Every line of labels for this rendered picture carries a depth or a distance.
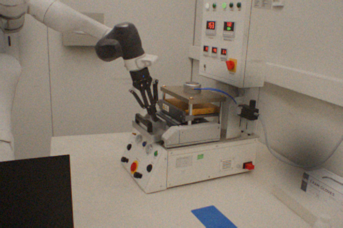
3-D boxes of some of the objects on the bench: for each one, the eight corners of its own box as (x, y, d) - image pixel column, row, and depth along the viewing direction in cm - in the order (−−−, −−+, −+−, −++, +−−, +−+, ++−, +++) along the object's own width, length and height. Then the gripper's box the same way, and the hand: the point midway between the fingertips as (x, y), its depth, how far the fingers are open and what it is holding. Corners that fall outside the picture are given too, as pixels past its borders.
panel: (120, 161, 153) (136, 126, 152) (144, 191, 127) (164, 149, 126) (116, 160, 152) (133, 124, 150) (140, 190, 126) (159, 147, 125)
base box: (213, 146, 178) (215, 116, 174) (258, 175, 147) (263, 139, 142) (119, 160, 155) (119, 126, 150) (149, 198, 123) (150, 157, 118)
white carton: (321, 183, 131) (325, 167, 129) (371, 213, 111) (376, 194, 109) (299, 188, 126) (303, 172, 124) (348, 220, 106) (352, 200, 104)
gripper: (149, 61, 133) (164, 112, 143) (120, 73, 129) (138, 124, 139) (156, 63, 127) (172, 116, 137) (126, 76, 123) (144, 129, 133)
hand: (153, 113), depth 136 cm, fingers closed, pressing on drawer
